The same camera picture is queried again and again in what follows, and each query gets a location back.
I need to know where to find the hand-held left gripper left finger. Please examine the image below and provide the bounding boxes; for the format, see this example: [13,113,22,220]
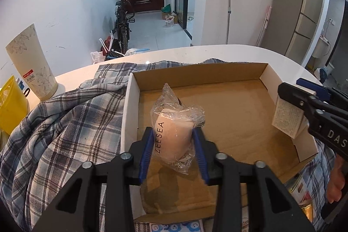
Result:
[33,127,155,232]

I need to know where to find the blue and white packet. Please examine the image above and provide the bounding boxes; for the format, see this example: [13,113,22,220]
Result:
[149,220,204,232]

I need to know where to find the pink stick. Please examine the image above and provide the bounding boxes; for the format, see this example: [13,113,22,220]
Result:
[256,6,272,46]

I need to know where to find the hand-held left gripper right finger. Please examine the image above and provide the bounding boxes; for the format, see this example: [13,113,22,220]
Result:
[192,127,317,232]

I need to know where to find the yellow plastic basket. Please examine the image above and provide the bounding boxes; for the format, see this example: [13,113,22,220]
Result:
[0,75,29,135]

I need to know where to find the gold box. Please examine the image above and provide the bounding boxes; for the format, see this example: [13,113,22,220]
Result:
[285,175,313,222]

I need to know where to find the pink makeup sponge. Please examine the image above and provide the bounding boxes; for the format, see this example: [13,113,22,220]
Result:
[150,83,206,175]

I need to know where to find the shallow cardboard box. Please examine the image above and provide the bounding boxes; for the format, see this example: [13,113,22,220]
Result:
[120,62,318,223]

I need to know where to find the plaid blanket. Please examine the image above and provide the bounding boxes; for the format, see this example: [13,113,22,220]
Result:
[0,58,338,232]

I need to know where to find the beige refrigerator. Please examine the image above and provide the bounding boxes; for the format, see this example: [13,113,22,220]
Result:
[259,0,327,67]

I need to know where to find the red bag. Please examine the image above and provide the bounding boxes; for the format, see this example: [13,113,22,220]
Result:
[100,35,121,53]

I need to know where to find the cardboard boxes on floor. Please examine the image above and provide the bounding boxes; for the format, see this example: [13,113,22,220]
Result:
[160,4,178,27]

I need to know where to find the small white box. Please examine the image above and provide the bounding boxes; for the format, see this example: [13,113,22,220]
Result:
[272,98,309,139]

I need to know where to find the black bicycle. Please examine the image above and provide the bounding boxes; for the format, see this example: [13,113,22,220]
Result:
[103,0,150,54]

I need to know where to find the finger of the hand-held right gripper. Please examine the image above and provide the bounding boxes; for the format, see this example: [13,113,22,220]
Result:
[296,78,333,102]
[278,82,317,115]

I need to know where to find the person's right hand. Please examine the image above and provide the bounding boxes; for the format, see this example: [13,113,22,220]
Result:
[326,156,345,202]

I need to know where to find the white wash basin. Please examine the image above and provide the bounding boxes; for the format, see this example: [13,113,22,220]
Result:
[313,35,331,69]

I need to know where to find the white plastic bag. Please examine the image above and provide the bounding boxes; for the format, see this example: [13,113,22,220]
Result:
[90,51,106,64]

